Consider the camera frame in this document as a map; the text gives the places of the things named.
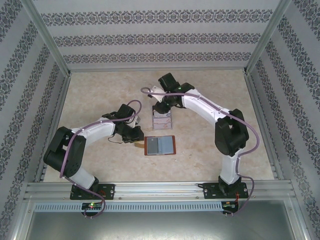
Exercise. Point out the aluminium side rail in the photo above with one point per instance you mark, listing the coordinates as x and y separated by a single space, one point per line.
255 100
60 100

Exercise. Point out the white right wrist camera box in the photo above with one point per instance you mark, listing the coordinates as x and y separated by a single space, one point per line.
156 90

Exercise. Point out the small circuit board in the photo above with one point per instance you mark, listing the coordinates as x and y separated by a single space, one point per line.
230 205

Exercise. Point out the brown leather card holder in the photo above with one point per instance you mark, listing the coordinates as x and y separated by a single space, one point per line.
166 145

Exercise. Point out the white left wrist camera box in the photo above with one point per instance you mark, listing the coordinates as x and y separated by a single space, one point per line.
135 120

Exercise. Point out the circuit board with green light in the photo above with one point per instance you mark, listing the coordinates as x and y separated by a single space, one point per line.
91 205

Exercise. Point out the aluminium frame post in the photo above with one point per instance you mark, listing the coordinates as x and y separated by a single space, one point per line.
267 37
47 37

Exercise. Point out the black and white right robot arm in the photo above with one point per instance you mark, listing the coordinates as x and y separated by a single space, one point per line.
230 140

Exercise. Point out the clear acrylic card stand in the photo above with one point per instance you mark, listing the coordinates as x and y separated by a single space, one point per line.
152 122

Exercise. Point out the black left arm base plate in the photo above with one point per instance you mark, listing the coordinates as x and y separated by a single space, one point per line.
110 191

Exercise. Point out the aluminium mounting rail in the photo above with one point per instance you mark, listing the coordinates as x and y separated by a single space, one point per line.
160 191

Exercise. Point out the grey metal sheet panel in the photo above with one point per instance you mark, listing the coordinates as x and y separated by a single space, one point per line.
160 227

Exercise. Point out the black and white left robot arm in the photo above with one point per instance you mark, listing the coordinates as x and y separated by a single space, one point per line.
62 160

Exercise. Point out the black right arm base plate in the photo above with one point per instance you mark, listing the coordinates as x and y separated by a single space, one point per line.
211 191

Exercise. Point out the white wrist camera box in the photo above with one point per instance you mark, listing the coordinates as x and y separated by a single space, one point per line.
135 120
156 90

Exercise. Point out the olive green card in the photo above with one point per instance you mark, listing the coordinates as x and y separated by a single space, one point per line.
153 145

